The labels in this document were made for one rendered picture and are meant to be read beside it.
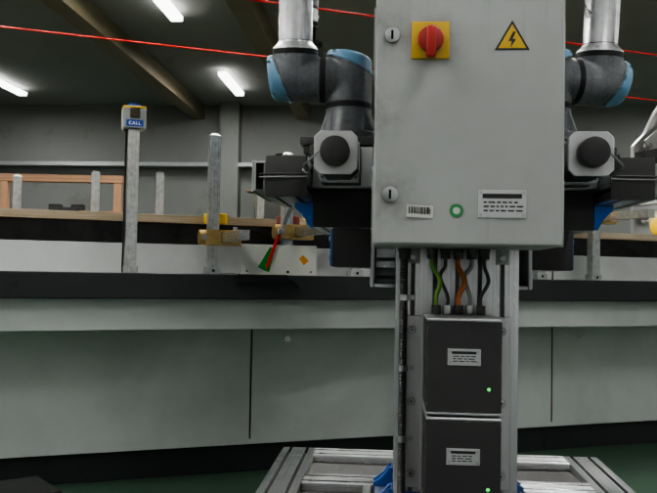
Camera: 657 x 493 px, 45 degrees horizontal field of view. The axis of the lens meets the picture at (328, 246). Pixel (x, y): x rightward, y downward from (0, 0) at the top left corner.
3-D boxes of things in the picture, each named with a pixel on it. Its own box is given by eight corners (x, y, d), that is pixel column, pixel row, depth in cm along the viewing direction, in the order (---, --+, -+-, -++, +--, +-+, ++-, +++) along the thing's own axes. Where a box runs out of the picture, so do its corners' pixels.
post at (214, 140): (218, 281, 259) (221, 133, 261) (207, 281, 258) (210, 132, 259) (215, 281, 262) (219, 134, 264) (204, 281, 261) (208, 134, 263)
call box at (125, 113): (146, 131, 251) (147, 106, 251) (122, 129, 248) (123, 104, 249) (143, 134, 257) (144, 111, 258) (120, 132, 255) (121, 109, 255)
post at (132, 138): (138, 272, 250) (141, 129, 251) (121, 272, 248) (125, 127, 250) (136, 272, 254) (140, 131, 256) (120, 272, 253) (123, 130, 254)
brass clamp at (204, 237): (241, 246, 261) (241, 230, 261) (200, 245, 256) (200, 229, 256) (237, 246, 267) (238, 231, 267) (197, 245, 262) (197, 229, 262)
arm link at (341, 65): (373, 100, 198) (373, 45, 198) (319, 99, 198) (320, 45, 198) (372, 110, 210) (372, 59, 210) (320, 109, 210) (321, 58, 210)
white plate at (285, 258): (316, 275, 270) (317, 246, 270) (240, 274, 261) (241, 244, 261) (316, 275, 270) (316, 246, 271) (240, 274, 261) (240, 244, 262)
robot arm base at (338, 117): (377, 138, 195) (377, 98, 196) (316, 138, 197) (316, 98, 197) (378, 148, 211) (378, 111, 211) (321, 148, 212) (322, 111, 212)
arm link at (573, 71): (514, 109, 205) (514, 56, 205) (563, 112, 207) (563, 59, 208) (535, 99, 193) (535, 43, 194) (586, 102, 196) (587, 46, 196)
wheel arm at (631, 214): (654, 217, 289) (654, 208, 289) (647, 217, 288) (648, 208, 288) (589, 222, 323) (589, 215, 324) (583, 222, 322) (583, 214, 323)
